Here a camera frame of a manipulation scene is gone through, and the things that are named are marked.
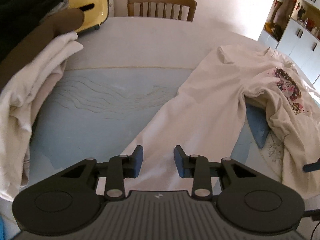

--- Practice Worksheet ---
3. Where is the white printed long-sleeve shirt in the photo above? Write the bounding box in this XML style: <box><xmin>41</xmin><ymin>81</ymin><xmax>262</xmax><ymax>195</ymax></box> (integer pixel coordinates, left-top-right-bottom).
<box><xmin>125</xmin><ymin>45</ymin><xmax>319</xmax><ymax>199</ymax></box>

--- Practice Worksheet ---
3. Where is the blue patterned table mat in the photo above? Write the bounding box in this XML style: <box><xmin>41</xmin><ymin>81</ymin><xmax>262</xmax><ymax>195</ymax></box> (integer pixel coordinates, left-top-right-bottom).
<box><xmin>30</xmin><ymin>68</ymin><xmax>283</xmax><ymax>184</ymax></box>

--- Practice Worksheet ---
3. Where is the folded white garment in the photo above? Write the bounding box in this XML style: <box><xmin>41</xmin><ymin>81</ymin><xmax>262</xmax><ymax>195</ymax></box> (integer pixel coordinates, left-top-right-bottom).
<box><xmin>1</xmin><ymin>31</ymin><xmax>83</xmax><ymax>202</ymax></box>

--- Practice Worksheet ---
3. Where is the brown folded garment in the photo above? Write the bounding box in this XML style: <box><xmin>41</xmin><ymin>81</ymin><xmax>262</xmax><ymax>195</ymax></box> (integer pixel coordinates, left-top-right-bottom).
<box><xmin>1</xmin><ymin>8</ymin><xmax>85</xmax><ymax>89</ymax></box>

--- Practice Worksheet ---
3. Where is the black garment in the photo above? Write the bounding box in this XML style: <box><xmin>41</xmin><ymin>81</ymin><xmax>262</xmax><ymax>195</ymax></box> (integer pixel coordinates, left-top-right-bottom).
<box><xmin>1</xmin><ymin>0</ymin><xmax>63</xmax><ymax>60</ymax></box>

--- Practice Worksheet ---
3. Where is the yellow storage box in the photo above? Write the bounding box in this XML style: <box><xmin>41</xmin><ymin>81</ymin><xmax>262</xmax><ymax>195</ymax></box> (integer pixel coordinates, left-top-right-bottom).
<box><xmin>68</xmin><ymin>0</ymin><xmax>109</xmax><ymax>34</ymax></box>

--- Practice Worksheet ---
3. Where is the brown wooden chair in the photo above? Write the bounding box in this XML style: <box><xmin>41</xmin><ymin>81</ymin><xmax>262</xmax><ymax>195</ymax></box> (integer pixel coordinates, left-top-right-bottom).
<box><xmin>127</xmin><ymin>0</ymin><xmax>197</xmax><ymax>22</ymax></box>

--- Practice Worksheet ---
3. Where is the white wall cabinet unit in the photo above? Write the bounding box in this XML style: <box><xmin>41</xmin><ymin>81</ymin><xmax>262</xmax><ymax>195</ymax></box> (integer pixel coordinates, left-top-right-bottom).
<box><xmin>258</xmin><ymin>0</ymin><xmax>319</xmax><ymax>87</ymax></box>

